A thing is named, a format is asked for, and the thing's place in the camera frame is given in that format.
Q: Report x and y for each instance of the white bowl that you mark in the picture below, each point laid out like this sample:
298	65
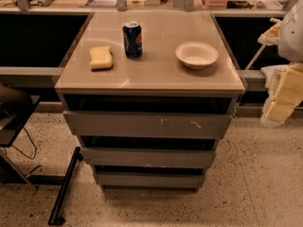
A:
196	55

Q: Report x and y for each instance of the grey top drawer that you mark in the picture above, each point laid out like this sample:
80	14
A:
148	125

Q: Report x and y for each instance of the white stick with tip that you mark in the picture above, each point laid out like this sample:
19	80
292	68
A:
257	55

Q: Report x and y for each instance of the grey drawer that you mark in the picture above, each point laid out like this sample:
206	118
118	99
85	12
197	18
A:
148	157
148	125
147	180

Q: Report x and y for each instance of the black metal floor bar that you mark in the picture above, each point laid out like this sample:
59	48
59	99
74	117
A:
55	218

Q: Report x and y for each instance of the blue pepsi can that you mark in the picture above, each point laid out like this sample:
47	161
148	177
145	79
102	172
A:
132	39

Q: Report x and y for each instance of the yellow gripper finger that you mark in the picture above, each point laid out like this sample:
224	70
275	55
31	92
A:
290	86
277	112

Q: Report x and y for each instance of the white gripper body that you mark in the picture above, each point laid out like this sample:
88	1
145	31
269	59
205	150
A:
292	38

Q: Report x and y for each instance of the dark chair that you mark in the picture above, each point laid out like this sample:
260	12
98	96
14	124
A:
16	107

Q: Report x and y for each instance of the grey bottom drawer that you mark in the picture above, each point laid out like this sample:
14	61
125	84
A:
147	180

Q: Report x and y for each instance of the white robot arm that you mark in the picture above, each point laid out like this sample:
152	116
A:
290	38

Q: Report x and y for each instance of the grey drawer cabinet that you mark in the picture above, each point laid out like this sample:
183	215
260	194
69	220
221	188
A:
156	82

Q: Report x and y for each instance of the yellow sponge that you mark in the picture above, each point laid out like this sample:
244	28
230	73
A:
101	57

